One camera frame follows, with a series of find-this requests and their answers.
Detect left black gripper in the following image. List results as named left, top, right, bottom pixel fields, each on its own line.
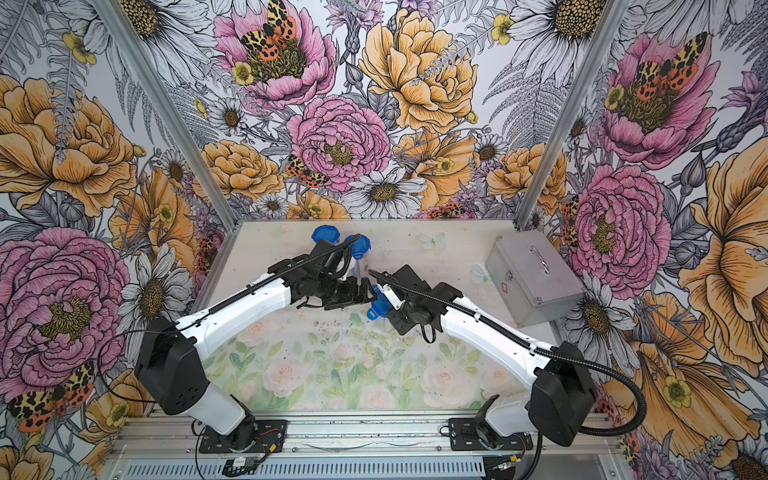
left=314, top=272, right=376, bottom=310

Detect clear plastic cup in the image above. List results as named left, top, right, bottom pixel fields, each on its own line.
left=353, top=257, right=369, bottom=279

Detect blue lid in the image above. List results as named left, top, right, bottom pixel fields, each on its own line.
left=367, top=285, right=393, bottom=321
left=311, top=225, right=340, bottom=245
left=346, top=234, right=371, bottom=260

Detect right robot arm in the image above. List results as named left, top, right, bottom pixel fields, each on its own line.
left=369, top=265, right=596, bottom=449

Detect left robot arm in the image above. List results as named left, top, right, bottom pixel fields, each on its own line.
left=135, top=234, right=373, bottom=438

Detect silver metal case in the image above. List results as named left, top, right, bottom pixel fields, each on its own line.
left=486, top=230, right=586, bottom=327

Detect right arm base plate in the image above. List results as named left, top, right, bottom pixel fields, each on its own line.
left=439, top=417, right=535, bottom=453

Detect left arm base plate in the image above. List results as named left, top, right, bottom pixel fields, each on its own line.
left=198, top=419, right=288, bottom=454

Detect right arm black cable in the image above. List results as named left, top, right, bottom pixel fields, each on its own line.
left=368, top=268, right=648, bottom=480

